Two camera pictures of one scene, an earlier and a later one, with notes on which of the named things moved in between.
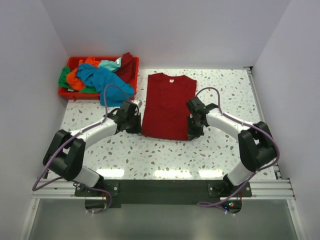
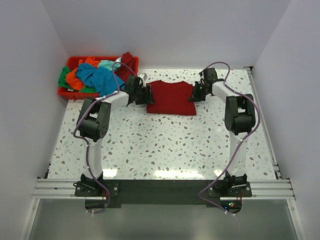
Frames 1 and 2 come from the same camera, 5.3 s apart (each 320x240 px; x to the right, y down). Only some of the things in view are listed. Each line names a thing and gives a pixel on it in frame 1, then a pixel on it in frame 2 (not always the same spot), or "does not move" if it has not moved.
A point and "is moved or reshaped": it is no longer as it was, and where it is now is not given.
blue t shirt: (99, 78) does not move
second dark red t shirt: (127, 71) does not move
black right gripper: (193, 134) to (195, 97)
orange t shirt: (72, 79) does not move
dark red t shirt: (167, 105) is moved or reshaped
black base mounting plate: (117, 192) does not move
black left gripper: (137, 129) to (147, 98)
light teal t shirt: (113, 66) does not move
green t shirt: (63, 83) does not move
